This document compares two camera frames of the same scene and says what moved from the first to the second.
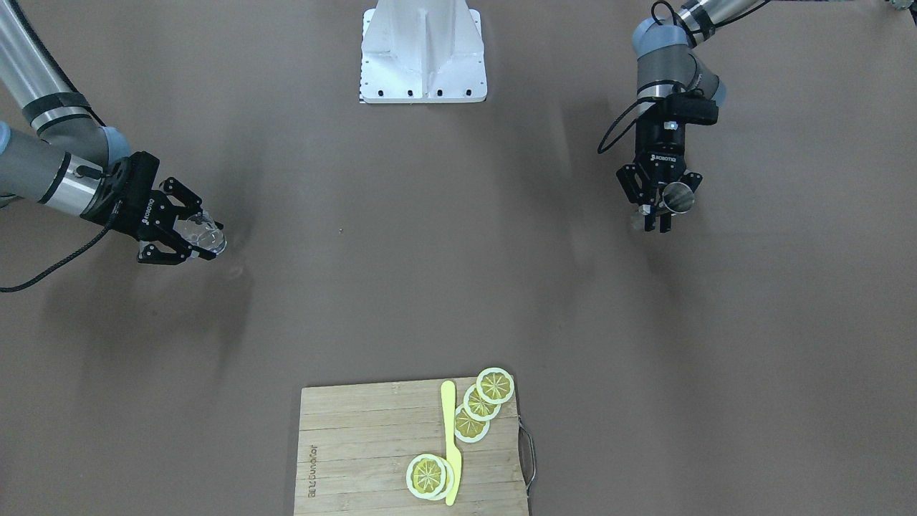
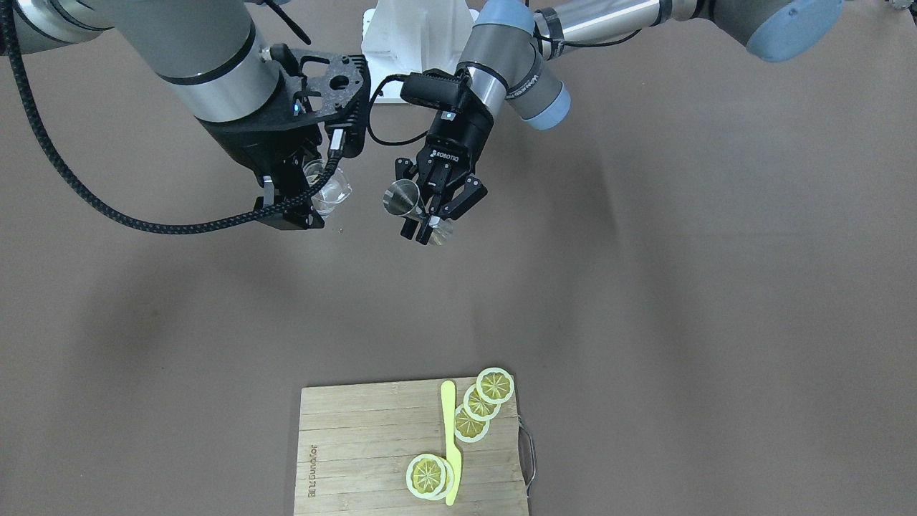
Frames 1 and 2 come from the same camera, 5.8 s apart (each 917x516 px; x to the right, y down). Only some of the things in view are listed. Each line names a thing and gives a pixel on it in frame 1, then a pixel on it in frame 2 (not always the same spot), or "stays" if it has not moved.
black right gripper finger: (150, 254) to (303, 217)
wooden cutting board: (356, 441) stays
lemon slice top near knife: (425, 476) stays
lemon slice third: (468, 429) stays
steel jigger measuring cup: (678, 197) to (401, 198)
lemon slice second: (477, 408) stays
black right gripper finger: (193, 203) to (289, 175)
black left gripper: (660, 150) to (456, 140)
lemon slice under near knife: (450, 478) stays
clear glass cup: (199, 229) to (335, 190)
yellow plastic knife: (454, 459) stays
